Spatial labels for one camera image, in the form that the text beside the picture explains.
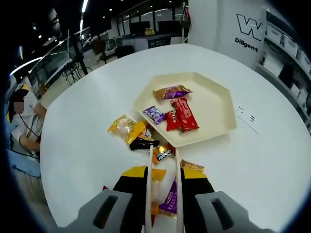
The purple gold-ended food packet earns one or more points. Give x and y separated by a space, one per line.
172 92

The black monitor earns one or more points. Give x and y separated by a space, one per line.
139 27
170 26

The grey metal shelving rack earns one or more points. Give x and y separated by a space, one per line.
279 20

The small red food packet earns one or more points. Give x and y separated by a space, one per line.
172 120

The dark reception counter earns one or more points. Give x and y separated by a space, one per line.
141 42

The black stand pole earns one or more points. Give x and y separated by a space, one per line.
81 60

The row of white storage boxes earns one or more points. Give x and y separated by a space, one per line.
274 34

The rectangular ceiling light panel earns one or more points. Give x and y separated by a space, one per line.
84 9

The black bag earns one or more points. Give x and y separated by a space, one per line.
287 74

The coat rack with bags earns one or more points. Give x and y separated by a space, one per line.
186 17

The small orange food packet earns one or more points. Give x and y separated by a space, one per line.
162 151

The black food packet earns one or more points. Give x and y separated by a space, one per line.
143 144

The long red food packet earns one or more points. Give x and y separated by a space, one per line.
185 114

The person's beige trousers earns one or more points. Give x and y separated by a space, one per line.
31 199

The small purple food packet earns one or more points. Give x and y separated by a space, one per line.
155 114

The orange wafer food packet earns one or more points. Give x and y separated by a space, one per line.
192 166

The gold food packet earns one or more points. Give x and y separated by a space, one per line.
143 132

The cream food tongs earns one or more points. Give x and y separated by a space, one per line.
148 194

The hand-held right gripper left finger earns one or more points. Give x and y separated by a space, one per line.
124 194

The large purple food packet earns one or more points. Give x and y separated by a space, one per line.
170 201

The small yellow object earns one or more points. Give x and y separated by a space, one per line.
149 31

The yellow clear food packet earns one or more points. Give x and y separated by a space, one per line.
159 176
124 126

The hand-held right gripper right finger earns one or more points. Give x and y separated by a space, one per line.
199 187

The black chair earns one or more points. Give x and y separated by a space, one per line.
125 51

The cream hexagonal container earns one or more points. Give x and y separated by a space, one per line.
206 97

